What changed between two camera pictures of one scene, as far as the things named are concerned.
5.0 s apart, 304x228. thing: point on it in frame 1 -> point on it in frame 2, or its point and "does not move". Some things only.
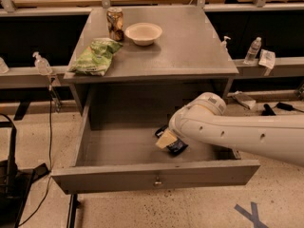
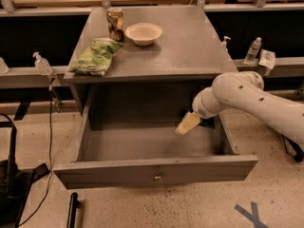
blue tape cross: (253, 217) does not move
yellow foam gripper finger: (166, 139) -> (190, 121)
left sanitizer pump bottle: (42, 65) does not move
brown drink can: (115, 23) does not move
